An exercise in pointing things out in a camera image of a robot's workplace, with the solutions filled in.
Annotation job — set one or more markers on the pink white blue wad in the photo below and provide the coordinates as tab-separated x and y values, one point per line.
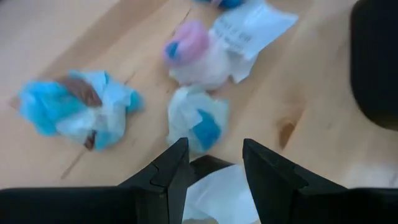
196	56

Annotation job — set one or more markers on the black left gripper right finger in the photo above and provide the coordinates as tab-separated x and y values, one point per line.
311	205

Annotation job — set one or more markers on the white paper sheet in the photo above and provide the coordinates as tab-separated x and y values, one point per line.
255	28

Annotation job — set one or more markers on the blue white brown crumpled wad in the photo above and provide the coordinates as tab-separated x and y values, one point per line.
62	105

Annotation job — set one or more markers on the white crumpled paper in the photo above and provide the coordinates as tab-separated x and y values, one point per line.
220	196

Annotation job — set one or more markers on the black trash bin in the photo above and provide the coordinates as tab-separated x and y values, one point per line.
376	62

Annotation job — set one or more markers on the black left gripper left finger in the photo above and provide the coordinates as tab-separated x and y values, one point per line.
93	205

